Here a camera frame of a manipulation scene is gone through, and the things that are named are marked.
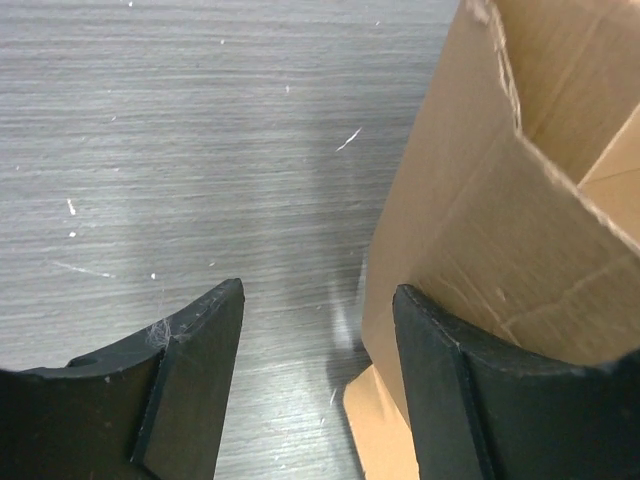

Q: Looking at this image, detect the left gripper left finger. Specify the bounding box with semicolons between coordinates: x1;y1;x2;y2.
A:
1;279;245;479

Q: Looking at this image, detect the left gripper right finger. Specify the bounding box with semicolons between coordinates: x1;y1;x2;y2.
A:
393;285;639;479

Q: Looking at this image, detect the brown cardboard box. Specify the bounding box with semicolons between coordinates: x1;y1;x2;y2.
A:
343;1;639;479

